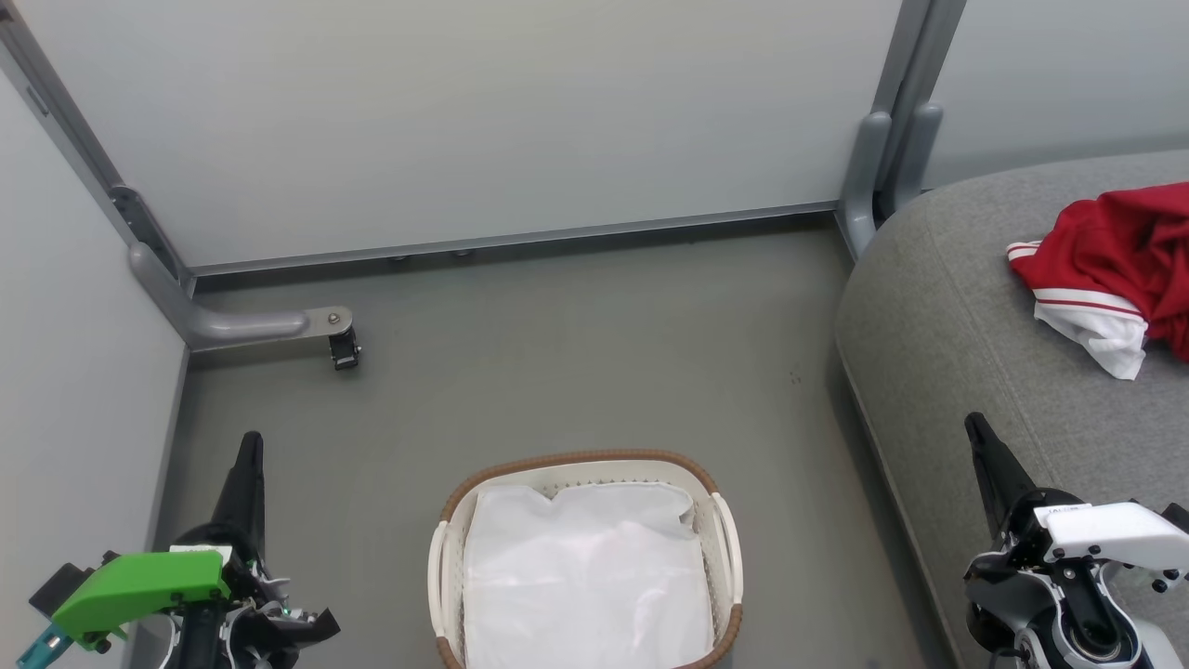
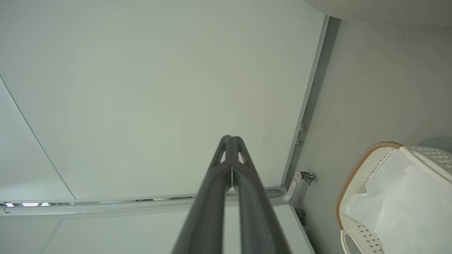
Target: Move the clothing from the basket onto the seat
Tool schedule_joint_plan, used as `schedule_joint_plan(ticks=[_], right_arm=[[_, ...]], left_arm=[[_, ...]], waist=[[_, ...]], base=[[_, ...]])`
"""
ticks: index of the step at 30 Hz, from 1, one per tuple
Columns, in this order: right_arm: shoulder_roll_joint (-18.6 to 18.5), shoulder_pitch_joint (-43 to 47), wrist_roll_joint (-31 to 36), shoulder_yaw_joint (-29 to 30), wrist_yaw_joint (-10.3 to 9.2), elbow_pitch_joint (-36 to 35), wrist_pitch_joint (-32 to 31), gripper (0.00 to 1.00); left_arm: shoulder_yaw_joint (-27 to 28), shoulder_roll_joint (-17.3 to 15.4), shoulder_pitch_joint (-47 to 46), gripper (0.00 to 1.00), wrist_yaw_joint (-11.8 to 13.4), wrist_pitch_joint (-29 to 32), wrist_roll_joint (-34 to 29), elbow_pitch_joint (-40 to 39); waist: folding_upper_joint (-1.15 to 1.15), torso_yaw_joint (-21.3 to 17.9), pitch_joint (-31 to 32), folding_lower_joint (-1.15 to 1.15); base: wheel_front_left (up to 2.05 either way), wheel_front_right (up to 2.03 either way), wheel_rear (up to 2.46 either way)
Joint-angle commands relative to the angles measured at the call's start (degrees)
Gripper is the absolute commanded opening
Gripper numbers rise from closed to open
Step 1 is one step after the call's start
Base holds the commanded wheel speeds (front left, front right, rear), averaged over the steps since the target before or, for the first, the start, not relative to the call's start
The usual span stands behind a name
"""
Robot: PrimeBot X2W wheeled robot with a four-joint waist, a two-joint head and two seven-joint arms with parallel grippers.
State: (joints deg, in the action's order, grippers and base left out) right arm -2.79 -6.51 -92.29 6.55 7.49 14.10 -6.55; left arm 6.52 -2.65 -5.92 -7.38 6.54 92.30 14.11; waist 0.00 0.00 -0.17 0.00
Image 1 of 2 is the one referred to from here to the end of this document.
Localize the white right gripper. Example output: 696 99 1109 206
964 413 1189 592

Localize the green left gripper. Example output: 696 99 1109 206
53 431 341 669

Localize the grey partition post foot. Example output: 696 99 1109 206
887 102 944 216
839 111 893 259

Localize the grey fabric sofa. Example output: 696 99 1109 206
833 151 1189 669

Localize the teal left cable connector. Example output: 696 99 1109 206
17 623 71 669

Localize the grey partition bottom rail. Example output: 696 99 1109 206
190 202 840 277

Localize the white cloth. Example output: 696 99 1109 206
462 481 716 669

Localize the red and white garment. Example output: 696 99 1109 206
1007 182 1189 380

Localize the white laundry basket brown rim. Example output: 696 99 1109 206
427 451 744 669

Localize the grey partition foot bar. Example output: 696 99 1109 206
128 243 356 349

